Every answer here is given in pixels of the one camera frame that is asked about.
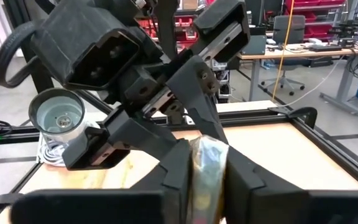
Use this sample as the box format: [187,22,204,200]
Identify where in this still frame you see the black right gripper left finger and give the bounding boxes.
[11,138,195,224]

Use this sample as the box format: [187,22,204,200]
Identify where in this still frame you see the white cylindrical cup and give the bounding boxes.
[28,87,101,144]

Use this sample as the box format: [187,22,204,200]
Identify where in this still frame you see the yellow hanging cable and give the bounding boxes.
[271,0,295,102]

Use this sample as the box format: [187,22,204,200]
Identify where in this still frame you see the metal wire rack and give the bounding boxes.
[284,0,346,40]

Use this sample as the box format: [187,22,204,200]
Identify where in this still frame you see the yellow snack packet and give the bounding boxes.
[188,134,230,224]

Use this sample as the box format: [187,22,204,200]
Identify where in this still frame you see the grey box on desk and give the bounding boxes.
[240,33,268,57]

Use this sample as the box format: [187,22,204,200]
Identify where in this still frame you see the black frame corner handle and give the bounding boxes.
[267,106,319,129]

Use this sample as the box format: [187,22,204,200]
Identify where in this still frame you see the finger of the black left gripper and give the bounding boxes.
[104,108,181,162]
[166,55,229,144]

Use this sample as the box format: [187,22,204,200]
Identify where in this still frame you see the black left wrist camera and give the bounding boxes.
[29,0,142,91]

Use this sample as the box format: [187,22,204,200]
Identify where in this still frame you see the grey office chair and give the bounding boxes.
[260,14,316,96]

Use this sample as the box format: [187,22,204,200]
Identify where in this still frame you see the black keyboard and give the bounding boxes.
[309,45,344,52]

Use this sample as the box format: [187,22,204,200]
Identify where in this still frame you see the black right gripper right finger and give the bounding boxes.
[223,145,358,224]

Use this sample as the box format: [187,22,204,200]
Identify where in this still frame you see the white hanging cable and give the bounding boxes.
[277,55,345,109]

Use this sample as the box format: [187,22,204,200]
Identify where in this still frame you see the wooden desk grey legs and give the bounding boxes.
[237,39,358,116]

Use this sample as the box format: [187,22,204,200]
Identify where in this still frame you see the white coiled cable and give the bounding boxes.
[37,136,71,167]

